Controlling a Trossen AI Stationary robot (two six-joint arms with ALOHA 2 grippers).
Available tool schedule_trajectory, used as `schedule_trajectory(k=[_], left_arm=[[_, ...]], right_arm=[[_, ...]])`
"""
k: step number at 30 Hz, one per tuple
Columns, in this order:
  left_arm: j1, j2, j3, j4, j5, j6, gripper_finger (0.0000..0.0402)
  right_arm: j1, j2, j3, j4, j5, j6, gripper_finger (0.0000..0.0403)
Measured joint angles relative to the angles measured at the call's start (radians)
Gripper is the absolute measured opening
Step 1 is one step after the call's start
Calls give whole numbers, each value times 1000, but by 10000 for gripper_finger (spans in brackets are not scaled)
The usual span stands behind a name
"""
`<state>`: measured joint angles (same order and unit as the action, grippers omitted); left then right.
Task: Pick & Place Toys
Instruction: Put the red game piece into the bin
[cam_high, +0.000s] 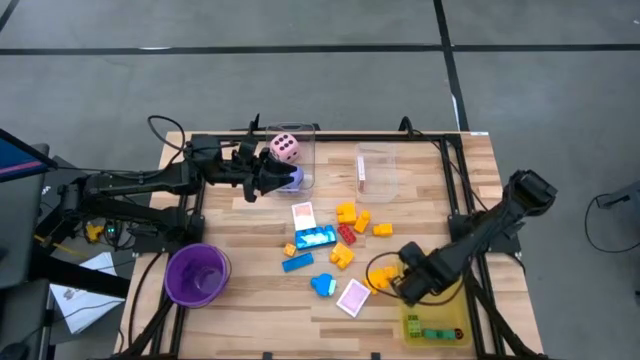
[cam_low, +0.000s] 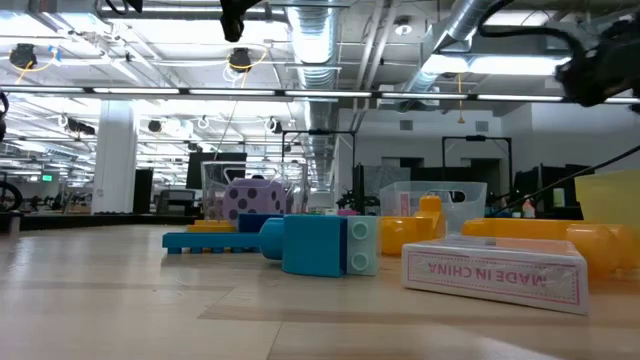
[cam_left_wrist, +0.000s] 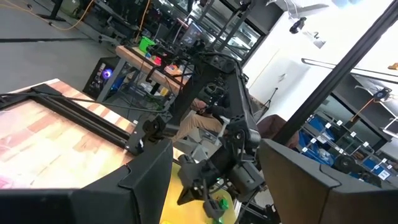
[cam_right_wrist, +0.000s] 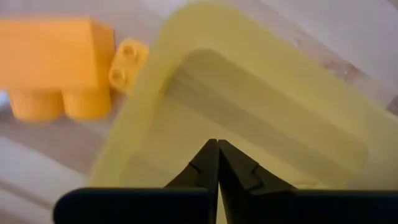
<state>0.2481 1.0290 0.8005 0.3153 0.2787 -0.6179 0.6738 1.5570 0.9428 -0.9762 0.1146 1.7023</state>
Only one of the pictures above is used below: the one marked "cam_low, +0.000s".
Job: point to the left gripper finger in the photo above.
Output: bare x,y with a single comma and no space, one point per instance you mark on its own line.
234,20

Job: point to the purple foam dice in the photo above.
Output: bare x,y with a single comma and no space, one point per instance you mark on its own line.
255,200

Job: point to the blue toy brick plate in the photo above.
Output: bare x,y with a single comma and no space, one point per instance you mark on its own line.
215,241

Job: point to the black ceiling device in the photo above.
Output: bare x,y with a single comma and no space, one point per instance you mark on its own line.
22,55
240,59

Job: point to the yellow translucent plastic bin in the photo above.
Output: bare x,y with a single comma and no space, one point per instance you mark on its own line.
610,197

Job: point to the black monitor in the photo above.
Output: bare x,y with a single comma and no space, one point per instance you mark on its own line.
192,170

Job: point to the white spray bottle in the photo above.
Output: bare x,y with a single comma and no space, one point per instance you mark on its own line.
528,209

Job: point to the long ceiling light strip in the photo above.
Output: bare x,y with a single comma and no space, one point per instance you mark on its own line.
425,95

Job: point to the white column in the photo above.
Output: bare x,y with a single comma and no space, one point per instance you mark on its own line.
115,160

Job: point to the shallow clear plastic container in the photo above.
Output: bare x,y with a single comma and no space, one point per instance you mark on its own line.
465,200

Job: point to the black cabinet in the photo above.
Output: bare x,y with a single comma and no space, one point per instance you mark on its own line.
143,192

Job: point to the blue cloud-shaped toy brick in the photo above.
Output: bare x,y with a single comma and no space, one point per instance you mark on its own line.
315,245

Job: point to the green exit sign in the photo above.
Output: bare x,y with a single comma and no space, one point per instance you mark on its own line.
47,177

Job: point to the round silver ventilation duct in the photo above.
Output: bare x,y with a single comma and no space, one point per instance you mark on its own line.
315,40

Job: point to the slanted silver ventilation duct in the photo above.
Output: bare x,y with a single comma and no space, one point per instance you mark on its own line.
470,17

